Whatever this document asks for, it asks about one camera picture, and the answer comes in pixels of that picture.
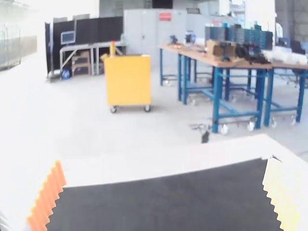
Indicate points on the black partition panel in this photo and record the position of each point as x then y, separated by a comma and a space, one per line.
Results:
96, 31

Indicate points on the grey metal cabinet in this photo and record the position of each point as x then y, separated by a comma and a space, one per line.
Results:
144, 36

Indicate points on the yellow wheeled cart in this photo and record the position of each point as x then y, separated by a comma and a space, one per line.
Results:
128, 79

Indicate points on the black mat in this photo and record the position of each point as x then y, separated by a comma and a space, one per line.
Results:
156, 204

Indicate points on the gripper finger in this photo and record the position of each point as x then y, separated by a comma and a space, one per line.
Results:
288, 197
45, 197

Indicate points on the grey metal bench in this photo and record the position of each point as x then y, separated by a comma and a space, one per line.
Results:
79, 47

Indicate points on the small monitor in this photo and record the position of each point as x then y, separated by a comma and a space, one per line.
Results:
68, 37

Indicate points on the blue workbench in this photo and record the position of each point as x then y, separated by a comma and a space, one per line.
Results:
217, 96
166, 65
299, 96

